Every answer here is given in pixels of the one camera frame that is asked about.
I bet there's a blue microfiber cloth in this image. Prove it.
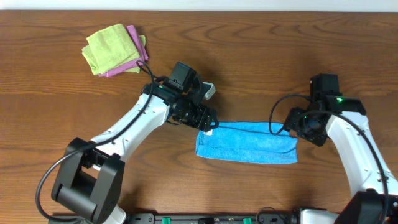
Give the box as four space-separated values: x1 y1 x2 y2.
195 121 298 164

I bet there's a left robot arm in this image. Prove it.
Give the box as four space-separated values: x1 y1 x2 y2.
51 77 218 224

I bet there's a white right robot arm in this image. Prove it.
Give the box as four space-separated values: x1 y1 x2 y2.
284 96 397 223

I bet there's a pink folded cloth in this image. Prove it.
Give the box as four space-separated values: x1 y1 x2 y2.
99 25 149 77

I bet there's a green folded cloth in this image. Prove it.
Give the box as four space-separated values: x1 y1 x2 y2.
81 24 136 76

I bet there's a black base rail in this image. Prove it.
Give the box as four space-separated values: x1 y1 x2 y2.
123 211 300 224

